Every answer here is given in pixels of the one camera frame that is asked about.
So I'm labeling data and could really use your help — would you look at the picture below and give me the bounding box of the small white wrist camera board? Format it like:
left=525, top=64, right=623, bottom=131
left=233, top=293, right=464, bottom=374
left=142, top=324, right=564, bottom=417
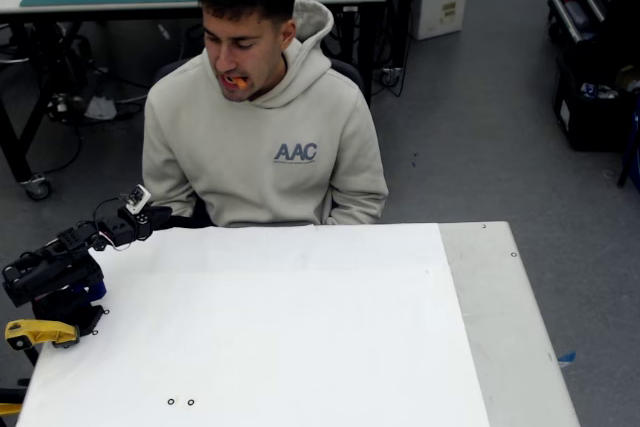
left=123, top=185, right=152, bottom=214

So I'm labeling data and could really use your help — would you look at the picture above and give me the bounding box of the large white paper sheet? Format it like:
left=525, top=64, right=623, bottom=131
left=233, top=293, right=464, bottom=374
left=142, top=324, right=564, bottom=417
left=14, top=222, right=491, bottom=427

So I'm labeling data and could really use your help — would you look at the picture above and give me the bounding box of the thin black camera cable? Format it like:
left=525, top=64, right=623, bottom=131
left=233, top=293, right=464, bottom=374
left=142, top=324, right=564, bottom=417
left=93, top=195, right=127, bottom=224

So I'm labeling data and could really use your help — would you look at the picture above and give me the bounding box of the yellow clamp with black bar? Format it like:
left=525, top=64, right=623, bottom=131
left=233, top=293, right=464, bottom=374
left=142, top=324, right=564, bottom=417
left=4, top=319, right=81, bottom=366

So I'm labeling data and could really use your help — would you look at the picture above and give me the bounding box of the man in beige hoodie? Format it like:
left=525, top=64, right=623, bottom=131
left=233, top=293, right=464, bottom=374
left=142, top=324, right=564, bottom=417
left=142, top=0, right=390, bottom=227

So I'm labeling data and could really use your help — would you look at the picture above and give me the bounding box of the white rag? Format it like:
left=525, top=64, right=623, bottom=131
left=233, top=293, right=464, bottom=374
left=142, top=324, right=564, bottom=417
left=84, top=95, right=117, bottom=121

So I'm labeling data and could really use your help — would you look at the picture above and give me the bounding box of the grey caster wheel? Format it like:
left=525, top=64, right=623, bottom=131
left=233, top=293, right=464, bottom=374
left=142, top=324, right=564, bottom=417
left=22, top=174, right=53, bottom=201

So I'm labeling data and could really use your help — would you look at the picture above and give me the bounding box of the yellow clamp handle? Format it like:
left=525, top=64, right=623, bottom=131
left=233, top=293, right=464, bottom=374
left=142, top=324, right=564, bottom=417
left=0, top=386, right=26, bottom=421

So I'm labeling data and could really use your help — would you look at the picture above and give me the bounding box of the black storage bin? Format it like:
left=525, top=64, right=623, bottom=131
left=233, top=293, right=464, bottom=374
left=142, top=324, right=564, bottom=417
left=552, top=54, right=640, bottom=152

